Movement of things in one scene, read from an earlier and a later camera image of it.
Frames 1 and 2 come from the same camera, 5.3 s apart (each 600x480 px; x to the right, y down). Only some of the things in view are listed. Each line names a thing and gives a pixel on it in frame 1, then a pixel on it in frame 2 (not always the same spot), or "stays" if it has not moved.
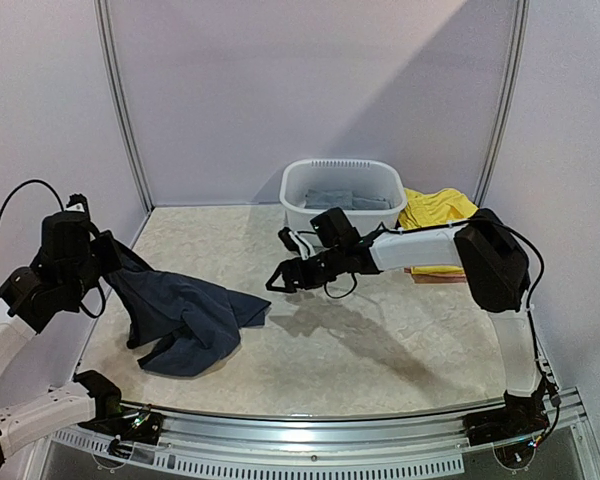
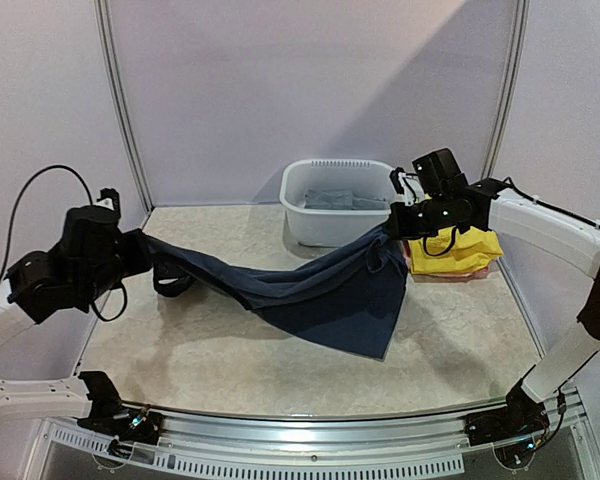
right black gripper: (303, 270) -> (395, 223)
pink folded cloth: (457, 277) stays
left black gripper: (113, 258) -> (141, 261)
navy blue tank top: (196, 325) -> (351, 298)
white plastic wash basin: (371, 192) stays
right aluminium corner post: (516, 50) stays
